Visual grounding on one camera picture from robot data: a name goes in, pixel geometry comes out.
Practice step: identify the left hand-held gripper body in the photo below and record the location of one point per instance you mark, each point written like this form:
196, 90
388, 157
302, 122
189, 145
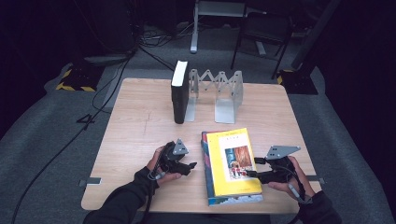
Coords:
171, 158

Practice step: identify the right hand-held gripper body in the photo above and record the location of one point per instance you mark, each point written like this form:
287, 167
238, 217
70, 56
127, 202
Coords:
281, 171

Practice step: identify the yellow book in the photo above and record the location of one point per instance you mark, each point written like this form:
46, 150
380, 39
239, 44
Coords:
218, 174

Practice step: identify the thick black book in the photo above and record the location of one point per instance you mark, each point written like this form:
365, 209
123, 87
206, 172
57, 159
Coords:
180, 102

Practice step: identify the grey metal expandable bookend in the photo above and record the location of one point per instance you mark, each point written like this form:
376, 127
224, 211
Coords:
225, 112

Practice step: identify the person's right hand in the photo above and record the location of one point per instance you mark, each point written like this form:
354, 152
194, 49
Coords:
300, 186

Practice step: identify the yellow-black striped base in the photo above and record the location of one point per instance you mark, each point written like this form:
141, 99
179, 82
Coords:
299, 84
77, 81

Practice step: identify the grey flat floor base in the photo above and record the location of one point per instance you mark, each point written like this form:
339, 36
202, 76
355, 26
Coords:
106, 59

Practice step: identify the grey metal stand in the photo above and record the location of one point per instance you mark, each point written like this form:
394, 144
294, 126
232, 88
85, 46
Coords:
194, 31

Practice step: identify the black chair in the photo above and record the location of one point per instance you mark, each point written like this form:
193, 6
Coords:
264, 25

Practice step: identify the dark slanted pillar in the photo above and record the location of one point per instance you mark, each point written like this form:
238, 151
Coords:
314, 31

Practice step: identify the grey metal table bracket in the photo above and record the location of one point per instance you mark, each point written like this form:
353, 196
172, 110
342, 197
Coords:
315, 179
91, 181

